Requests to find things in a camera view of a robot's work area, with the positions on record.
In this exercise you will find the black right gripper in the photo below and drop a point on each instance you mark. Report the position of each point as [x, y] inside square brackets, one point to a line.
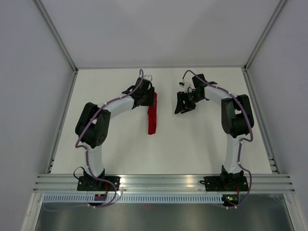
[182, 96]

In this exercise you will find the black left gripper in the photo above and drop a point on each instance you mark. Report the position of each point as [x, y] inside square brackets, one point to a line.
[150, 91]

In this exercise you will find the red cloth napkin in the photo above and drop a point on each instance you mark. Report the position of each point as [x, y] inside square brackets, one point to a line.
[152, 117]

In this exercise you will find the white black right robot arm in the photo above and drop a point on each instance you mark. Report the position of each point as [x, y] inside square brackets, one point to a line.
[237, 122]

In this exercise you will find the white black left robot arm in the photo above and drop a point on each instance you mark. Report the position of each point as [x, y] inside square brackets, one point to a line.
[92, 130]

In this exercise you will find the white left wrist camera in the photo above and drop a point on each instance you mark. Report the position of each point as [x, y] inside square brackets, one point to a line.
[146, 77]

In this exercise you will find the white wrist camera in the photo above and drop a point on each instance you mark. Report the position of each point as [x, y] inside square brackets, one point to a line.
[146, 77]
[184, 84]

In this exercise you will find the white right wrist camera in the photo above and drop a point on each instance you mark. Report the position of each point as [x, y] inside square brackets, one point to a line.
[184, 84]

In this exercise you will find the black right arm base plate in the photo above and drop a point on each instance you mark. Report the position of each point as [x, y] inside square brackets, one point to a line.
[215, 184]

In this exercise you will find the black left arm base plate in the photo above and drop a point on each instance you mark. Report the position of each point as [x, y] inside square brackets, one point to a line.
[90, 184]

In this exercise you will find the aluminium enclosure frame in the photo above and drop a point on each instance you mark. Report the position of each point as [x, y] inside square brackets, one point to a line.
[274, 183]

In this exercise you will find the white slotted cable duct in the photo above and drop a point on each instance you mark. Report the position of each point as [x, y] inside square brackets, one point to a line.
[135, 198]

